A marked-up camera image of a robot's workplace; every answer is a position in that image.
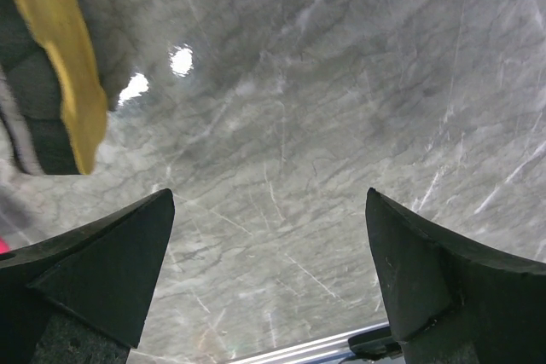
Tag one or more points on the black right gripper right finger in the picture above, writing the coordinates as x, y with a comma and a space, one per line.
450, 299

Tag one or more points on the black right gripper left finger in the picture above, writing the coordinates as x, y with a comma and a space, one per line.
84, 296

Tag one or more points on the pink framed whiteboard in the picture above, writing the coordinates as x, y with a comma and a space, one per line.
4, 247

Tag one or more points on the yellow bone-shaped eraser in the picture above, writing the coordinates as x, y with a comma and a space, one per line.
53, 107

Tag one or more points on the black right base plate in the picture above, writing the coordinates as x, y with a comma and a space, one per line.
375, 345

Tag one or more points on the aluminium front rail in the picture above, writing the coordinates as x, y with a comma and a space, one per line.
318, 350

